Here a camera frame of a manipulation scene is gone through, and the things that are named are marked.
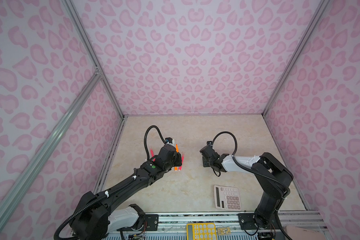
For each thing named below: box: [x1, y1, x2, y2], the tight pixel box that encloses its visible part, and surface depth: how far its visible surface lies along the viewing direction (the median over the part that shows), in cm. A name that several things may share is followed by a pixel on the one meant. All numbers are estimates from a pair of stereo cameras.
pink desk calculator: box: [214, 185, 242, 211], surface depth 80 cm
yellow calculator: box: [186, 222, 217, 240], surface depth 71 cm
